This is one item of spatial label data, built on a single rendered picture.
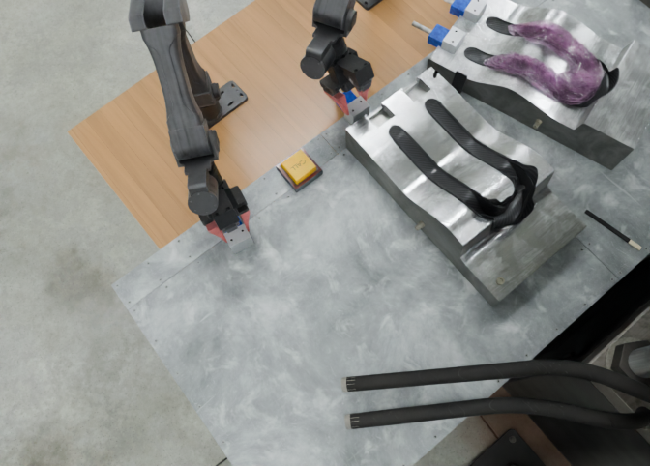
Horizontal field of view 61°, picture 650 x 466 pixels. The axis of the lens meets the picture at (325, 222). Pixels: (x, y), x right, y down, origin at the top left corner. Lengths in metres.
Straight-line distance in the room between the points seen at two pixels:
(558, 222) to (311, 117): 0.62
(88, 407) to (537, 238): 1.60
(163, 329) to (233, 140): 0.48
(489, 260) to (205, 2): 1.93
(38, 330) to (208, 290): 1.15
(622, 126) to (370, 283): 0.65
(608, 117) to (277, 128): 0.76
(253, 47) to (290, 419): 0.92
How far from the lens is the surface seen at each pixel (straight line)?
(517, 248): 1.25
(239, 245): 1.24
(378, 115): 1.33
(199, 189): 1.05
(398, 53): 1.50
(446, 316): 1.24
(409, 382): 1.16
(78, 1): 2.95
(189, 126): 1.07
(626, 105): 1.42
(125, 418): 2.15
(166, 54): 1.06
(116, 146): 1.48
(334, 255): 1.25
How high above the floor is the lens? 2.00
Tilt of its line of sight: 70 degrees down
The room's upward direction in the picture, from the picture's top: 7 degrees counter-clockwise
